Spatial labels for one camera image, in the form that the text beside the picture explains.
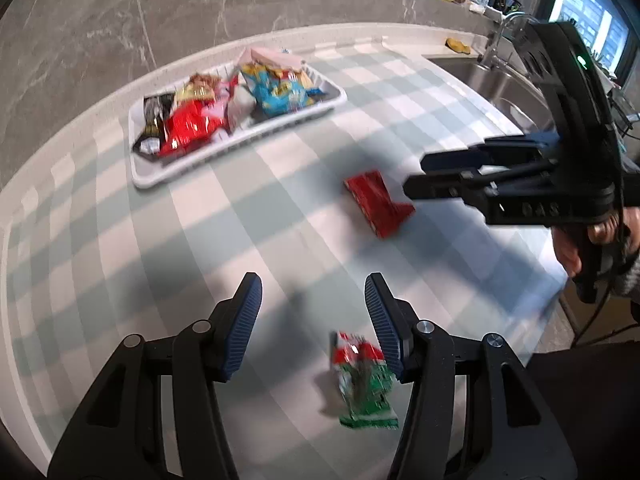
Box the person's black printed shirt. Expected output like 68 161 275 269
525 305 640 480

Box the white pink cartoon snack packet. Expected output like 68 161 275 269
245 47 306 74

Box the green red snack packet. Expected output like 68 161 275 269
327 331 401 430

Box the black snack packet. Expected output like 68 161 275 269
132 94 173 156

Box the person's right forearm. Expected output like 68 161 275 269
617 259 640 302

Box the silver white snack packet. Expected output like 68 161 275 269
227 92 258 128

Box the steel faucet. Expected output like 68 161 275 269
484 10 540 67

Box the green white checkered tablecloth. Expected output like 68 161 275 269
0 42 566 461

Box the window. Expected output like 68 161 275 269
547 0 632 77

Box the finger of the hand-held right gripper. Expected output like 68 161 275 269
402 167 506 208
420 131 559 174

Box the blue snack packet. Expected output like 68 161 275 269
240 62 326 116

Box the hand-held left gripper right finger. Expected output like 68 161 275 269
364 272 566 480

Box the brown yellow snack packet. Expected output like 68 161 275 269
175 74 223 106

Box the crumpled red snack packet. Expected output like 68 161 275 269
160 100 228 158

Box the steel sink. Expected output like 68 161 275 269
425 55 556 133

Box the person's right hand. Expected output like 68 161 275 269
552 207 640 278

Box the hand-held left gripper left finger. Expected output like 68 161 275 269
47 271 263 480

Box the white ribbed plastic tray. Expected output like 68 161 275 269
129 55 348 190

